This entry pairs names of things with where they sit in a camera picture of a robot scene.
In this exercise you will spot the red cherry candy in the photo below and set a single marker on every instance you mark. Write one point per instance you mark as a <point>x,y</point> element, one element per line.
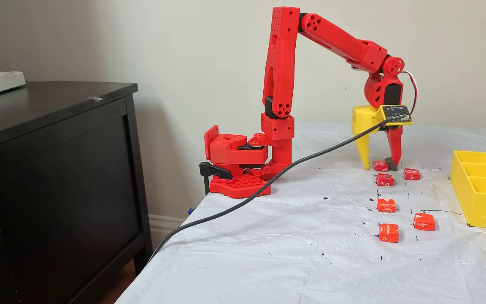
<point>379,166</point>
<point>384,180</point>
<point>411,174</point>

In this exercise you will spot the black wooden dresser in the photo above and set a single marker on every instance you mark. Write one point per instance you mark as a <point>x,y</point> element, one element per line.
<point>57,190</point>

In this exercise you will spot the orange candy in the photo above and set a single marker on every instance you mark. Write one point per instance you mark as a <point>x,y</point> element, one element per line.
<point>386,205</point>
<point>388,233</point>
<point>424,222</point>

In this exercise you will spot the black table clamp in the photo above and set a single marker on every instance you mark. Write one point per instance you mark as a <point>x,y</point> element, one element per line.
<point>215,169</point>

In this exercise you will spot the white plastic table cover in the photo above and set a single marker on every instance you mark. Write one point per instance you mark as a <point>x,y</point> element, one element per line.
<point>289,253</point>

